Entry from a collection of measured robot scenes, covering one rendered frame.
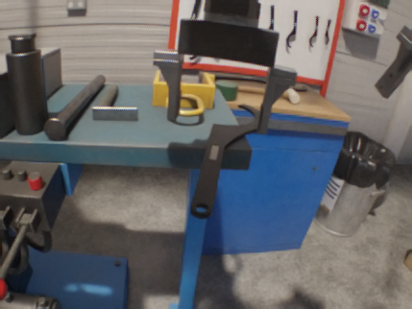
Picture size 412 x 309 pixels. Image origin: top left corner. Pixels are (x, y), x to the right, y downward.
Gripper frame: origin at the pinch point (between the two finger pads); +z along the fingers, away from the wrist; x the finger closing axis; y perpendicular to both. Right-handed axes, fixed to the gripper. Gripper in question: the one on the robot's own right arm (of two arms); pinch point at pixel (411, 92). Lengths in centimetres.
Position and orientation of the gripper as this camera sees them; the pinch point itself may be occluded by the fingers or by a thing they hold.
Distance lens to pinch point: 48.7
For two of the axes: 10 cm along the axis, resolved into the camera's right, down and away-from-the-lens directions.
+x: 9.5, 0.8, 3.1
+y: 1.2, 8.0, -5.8
